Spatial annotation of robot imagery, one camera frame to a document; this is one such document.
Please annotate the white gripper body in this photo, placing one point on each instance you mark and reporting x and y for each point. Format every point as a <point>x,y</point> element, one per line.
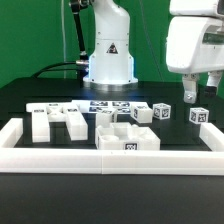
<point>195,41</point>

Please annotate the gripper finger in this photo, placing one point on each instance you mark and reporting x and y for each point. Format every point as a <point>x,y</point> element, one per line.
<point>213,82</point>
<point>190,85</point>

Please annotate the white chair seat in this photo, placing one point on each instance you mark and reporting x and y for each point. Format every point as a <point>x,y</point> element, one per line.
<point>124,136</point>

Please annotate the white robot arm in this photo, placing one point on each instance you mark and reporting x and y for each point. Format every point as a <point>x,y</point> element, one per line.
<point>110,66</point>

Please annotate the white tagged cube right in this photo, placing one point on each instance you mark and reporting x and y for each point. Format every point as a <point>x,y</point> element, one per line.
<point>198,115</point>

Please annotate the white tagged cube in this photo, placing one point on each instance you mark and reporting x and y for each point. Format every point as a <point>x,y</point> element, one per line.
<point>198,115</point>
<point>161,111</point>

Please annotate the white tagged cube middle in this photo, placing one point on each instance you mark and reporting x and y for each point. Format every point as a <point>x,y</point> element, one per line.
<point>161,111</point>

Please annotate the white flat tag board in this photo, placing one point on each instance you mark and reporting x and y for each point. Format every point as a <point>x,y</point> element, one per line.
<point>123,107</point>

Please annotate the black raised platform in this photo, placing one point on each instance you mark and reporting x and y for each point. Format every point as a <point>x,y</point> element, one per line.
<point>17,93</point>

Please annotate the white U-shaped boundary fence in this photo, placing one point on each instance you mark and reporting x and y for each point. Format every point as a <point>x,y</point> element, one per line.
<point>83,161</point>

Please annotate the white chair back frame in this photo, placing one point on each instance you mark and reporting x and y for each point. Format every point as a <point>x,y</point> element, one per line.
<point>43,114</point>

